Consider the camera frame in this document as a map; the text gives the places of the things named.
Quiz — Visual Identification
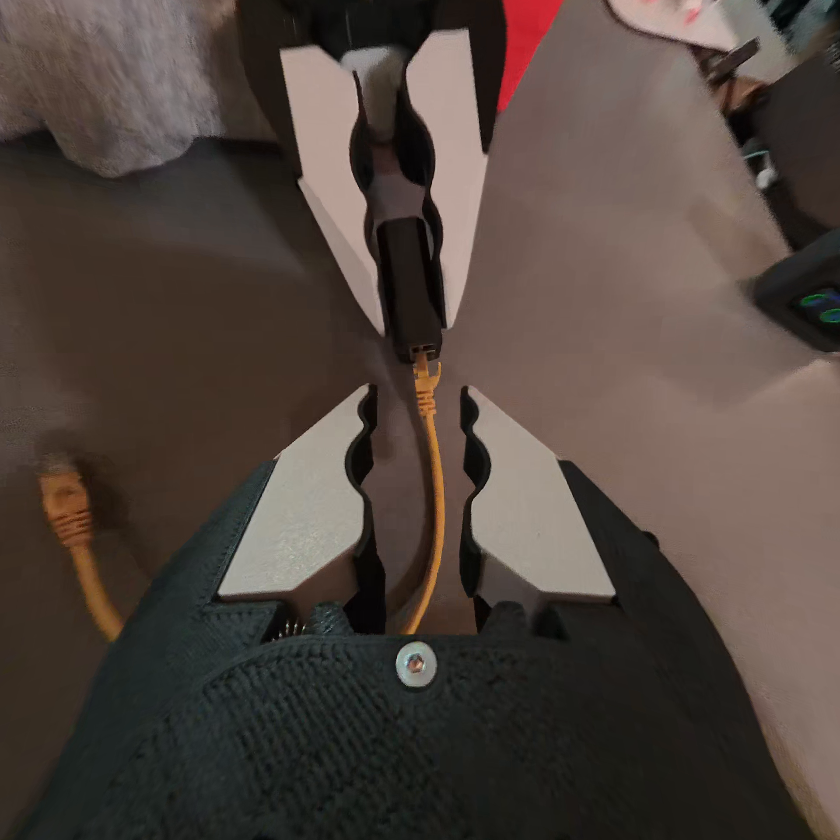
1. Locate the red plastic bin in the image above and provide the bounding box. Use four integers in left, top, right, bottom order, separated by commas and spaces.
495, 0, 567, 114

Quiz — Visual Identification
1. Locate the white flat mat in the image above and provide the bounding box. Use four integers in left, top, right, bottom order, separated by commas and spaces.
604, 0, 739, 53

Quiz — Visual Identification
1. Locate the yellow ethernet cable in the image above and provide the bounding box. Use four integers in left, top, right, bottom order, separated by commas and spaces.
36, 351, 447, 644

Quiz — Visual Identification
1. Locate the black ethernet port adapter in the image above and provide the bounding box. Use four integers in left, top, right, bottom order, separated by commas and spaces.
375, 217, 447, 364

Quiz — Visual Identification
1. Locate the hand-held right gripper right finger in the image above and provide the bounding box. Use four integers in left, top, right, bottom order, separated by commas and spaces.
458, 385, 618, 634

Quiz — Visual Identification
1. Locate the black power station with screen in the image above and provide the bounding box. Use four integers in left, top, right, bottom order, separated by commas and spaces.
751, 226, 840, 355

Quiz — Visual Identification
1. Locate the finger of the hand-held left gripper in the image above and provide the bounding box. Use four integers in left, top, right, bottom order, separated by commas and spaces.
404, 28, 489, 330
280, 43, 389, 338

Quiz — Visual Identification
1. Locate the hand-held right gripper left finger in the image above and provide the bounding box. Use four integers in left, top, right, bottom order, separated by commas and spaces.
215, 384, 387, 635

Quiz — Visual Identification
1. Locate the grey fuzzy cloth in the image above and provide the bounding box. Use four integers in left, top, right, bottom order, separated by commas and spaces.
0, 0, 263, 179

